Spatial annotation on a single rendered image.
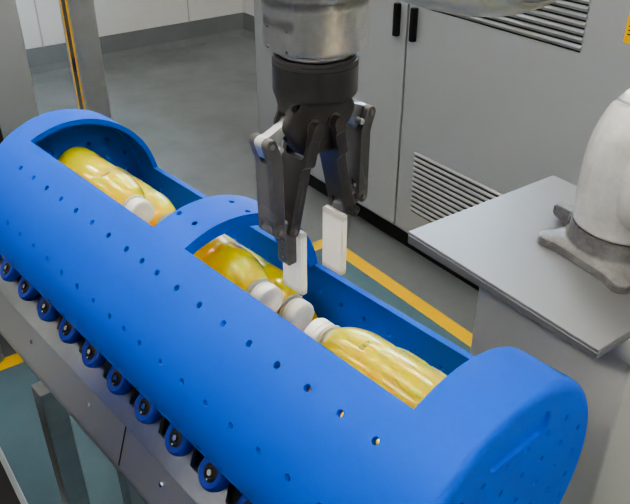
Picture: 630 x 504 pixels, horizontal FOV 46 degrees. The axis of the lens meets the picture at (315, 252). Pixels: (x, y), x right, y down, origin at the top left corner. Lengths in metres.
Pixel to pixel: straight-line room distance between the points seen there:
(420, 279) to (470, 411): 2.39
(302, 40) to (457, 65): 2.09
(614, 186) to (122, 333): 0.72
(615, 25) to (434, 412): 1.78
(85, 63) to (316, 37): 1.29
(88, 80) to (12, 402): 1.16
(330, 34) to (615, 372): 0.75
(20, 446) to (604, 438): 1.72
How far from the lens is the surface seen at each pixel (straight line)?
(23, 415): 2.53
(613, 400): 1.22
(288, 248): 0.70
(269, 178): 0.65
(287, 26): 0.61
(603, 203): 1.18
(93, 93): 1.89
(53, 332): 1.24
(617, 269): 1.21
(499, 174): 2.65
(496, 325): 1.31
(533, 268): 1.21
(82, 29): 1.84
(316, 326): 0.78
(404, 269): 3.04
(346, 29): 0.61
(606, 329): 1.11
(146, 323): 0.83
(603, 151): 1.16
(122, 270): 0.88
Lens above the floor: 1.65
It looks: 32 degrees down
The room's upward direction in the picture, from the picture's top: straight up
